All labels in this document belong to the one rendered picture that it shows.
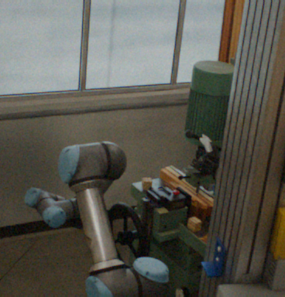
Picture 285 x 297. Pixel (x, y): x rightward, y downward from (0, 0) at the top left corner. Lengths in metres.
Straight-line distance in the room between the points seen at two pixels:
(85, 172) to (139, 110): 2.11
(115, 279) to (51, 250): 2.09
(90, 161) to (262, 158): 0.69
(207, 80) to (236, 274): 1.02
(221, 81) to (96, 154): 0.67
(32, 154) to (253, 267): 2.44
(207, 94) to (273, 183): 0.99
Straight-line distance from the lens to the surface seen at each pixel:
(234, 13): 4.27
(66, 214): 2.62
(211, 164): 2.54
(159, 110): 4.38
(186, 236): 2.81
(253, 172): 1.76
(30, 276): 4.03
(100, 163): 2.26
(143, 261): 2.28
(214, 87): 2.71
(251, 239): 1.85
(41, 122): 4.08
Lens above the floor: 2.28
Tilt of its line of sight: 26 degrees down
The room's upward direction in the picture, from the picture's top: 7 degrees clockwise
